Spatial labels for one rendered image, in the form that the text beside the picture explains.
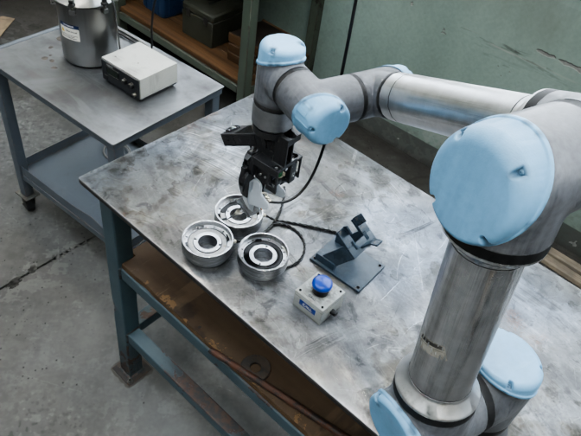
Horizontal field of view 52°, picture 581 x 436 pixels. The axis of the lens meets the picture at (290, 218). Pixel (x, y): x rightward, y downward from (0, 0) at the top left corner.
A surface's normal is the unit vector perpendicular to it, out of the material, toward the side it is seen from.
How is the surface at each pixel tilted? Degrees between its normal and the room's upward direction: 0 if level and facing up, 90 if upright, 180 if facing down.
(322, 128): 90
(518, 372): 7
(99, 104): 0
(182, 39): 0
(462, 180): 83
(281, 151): 90
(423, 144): 89
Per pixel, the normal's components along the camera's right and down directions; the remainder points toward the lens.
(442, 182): -0.85, 0.17
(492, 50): -0.66, 0.46
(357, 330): 0.13, -0.71
